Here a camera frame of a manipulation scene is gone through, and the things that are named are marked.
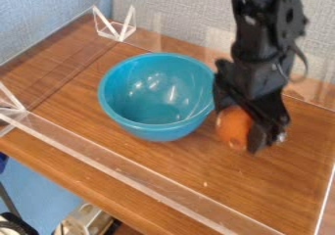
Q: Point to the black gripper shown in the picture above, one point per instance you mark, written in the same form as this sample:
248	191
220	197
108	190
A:
252	86

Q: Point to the brown and white toy mushroom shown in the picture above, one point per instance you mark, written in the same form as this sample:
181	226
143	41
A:
232	126

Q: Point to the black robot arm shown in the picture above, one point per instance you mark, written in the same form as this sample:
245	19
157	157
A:
268	26

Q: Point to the blue bowl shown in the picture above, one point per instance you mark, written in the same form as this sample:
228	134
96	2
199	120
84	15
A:
156	94

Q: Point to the clear acrylic front barrier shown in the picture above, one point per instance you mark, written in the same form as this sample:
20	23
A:
183	199

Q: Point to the clear acrylic corner bracket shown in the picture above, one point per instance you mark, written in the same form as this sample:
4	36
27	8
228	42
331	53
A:
113	30

